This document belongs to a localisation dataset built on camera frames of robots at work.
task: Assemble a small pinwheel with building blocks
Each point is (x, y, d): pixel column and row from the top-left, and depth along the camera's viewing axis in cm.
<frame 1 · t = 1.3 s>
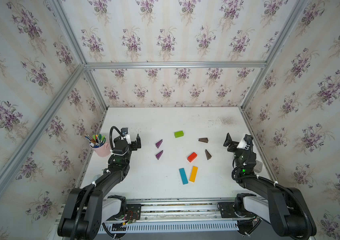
left hand: (130, 135, 86), fingers open
right hand: (239, 135, 83), fingers open
pink pen cup: (101, 148, 86), point 11 cm above the table
green rectangular block: (178, 134, 106), on the table
red rectangular block: (191, 157, 93), point 2 cm above the table
purple triangle block upper: (158, 144, 98), point 2 cm above the table
purple triangle block lower: (158, 155, 93), point 2 cm above the table
brown triangle block upper: (204, 139, 101), point 3 cm above the table
brown triangle block lower: (208, 154, 94), point 2 cm above the table
teal long block: (183, 175, 86), on the table
yellow long block: (193, 174, 88), on the table
colourful pens bundle: (96, 141, 90), point 10 cm above the table

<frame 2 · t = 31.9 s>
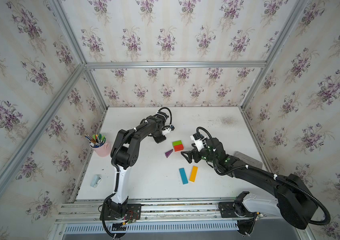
left hand: (158, 138, 100), fingers open
right hand: (189, 148, 82), fingers open
green rectangular block: (177, 143, 101), on the table
purple triangle block lower: (167, 154, 94), point 2 cm above the table
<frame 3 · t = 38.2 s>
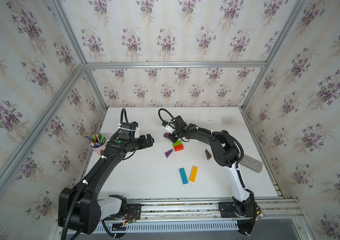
left hand: (147, 142, 82), fingers open
right hand: (171, 135, 102), fingers closed
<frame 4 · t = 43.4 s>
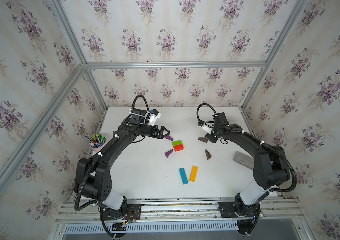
left hand: (164, 131, 83), fingers open
right hand: (212, 132, 94), fingers open
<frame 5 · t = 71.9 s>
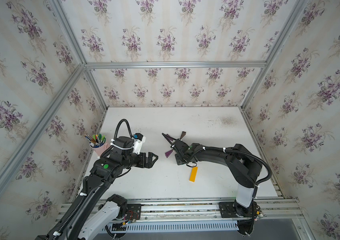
left hand: (151, 156, 71), fingers open
right hand: (182, 159, 92), fingers open
brown triangle block upper: (183, 133, 103), point 3 cm above the table
